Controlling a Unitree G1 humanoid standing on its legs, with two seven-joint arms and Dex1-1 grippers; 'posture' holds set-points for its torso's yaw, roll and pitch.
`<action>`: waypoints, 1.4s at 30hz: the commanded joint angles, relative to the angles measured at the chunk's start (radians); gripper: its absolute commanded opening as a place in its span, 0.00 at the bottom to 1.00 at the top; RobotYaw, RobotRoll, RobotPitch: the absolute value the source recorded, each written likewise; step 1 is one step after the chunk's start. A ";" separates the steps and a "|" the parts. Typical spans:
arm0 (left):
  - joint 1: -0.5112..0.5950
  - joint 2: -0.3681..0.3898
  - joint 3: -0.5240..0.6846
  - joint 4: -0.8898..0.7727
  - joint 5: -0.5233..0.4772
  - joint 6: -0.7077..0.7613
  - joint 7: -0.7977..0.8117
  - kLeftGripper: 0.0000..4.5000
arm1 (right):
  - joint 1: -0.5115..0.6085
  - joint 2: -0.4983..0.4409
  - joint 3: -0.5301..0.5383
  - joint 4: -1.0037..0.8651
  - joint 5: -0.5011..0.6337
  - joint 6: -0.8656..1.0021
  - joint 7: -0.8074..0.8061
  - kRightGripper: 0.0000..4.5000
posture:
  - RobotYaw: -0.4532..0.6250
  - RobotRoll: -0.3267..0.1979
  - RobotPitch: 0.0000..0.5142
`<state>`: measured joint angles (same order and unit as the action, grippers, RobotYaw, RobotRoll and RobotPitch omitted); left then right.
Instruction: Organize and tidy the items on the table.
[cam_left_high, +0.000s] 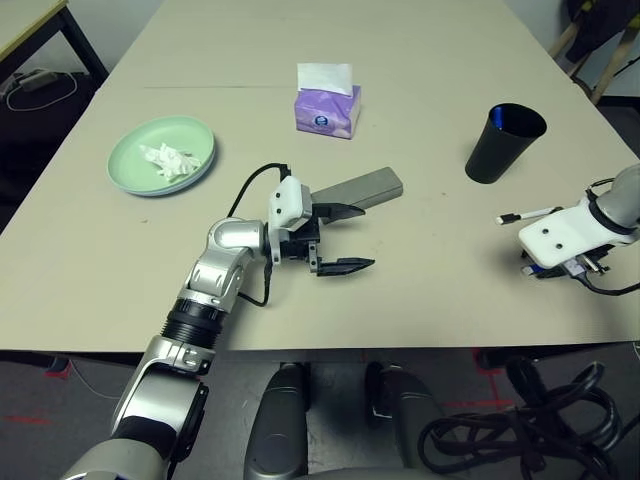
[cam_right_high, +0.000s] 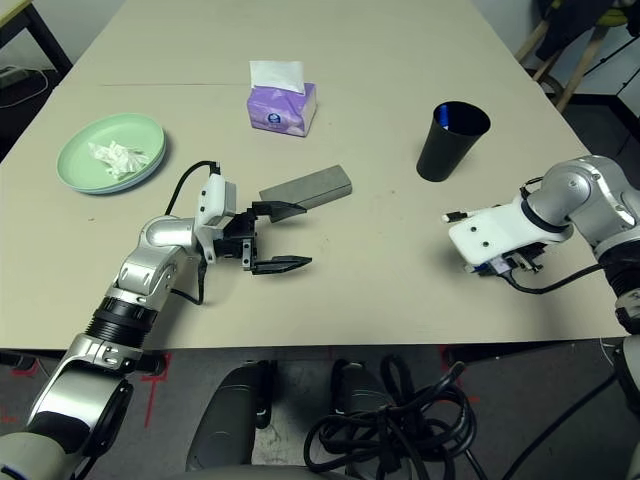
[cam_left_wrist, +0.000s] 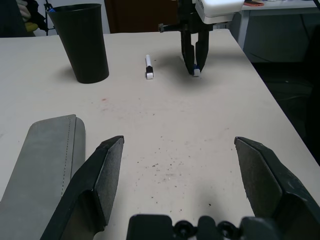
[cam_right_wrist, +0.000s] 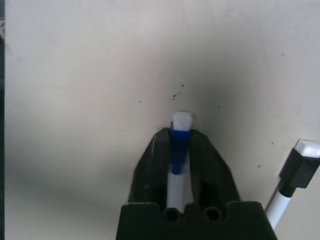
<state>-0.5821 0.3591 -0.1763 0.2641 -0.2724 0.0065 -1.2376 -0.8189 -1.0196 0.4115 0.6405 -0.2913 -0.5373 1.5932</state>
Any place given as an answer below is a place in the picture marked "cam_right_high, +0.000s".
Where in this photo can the white tissue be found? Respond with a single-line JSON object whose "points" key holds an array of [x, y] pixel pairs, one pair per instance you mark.
{"points": [[120, 157]]}

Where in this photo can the grey robot left leg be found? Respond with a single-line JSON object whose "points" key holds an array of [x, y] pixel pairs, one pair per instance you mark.
{"points": [[225, 420]]}

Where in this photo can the grey robot right leg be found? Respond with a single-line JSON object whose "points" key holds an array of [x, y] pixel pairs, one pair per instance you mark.
{"points": [[365, 395]]}

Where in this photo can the wooden side table black frame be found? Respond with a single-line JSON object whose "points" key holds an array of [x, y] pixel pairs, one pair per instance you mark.
{"points": [[45, 30]]}

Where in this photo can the grey robot leg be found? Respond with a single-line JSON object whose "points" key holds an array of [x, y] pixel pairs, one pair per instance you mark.
{"points": [[365, 395], [225, 420]]}

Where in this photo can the light green plate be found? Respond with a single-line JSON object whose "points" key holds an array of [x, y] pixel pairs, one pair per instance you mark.
{"points": [[80, 165]]}

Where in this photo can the black bag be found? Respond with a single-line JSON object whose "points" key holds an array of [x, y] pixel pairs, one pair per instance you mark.
{"points": [[20, 125]]}

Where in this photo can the wooden chair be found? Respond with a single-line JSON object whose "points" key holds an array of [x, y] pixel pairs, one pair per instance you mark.
{"points": [[575, 80]]}

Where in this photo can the grey glasses case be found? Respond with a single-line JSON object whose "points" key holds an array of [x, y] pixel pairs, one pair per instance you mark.
{"points": [[315, 187]]}

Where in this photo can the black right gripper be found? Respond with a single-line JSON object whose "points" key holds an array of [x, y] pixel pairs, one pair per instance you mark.
{"points": [[525, 260]]}

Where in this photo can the grey power adapter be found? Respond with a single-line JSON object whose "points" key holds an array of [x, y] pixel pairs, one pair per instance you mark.
{"points": [[12, 77]]}

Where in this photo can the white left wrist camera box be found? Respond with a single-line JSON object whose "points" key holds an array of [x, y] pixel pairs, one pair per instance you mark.
{"points": [[212, 200]]}

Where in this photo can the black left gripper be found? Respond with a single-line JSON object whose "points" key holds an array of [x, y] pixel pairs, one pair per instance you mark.
{"points": [[237, 240]]}

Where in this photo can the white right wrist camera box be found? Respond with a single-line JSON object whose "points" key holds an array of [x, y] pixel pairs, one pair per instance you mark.
{"points": [[500, 230]]}

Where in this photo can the white marker blue cap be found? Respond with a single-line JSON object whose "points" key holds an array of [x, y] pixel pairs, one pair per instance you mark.
{"points": [[485, 270]]}

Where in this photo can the yellow-green cloth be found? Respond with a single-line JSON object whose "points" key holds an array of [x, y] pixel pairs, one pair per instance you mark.
{"points": [[610, 19]]}

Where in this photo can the black jacket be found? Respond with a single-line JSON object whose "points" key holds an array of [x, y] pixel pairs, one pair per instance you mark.
{"points": [[565, 25]]}

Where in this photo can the purple tissue pack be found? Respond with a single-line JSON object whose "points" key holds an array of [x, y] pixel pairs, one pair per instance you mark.
{"points": [[280, 110]]}

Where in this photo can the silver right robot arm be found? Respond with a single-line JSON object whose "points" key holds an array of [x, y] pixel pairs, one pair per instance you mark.
{"points": [[595, 195]]}

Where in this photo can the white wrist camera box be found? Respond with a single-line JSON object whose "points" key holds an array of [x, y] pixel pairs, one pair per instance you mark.
{"points": [[212, 200], [500, 230]]}

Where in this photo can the grey robot torso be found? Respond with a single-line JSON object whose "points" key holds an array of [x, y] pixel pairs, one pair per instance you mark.
{"points": [[270, 475]]}

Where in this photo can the black cup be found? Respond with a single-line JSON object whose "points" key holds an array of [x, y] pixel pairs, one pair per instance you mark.
{"points": [[445, 150]]}

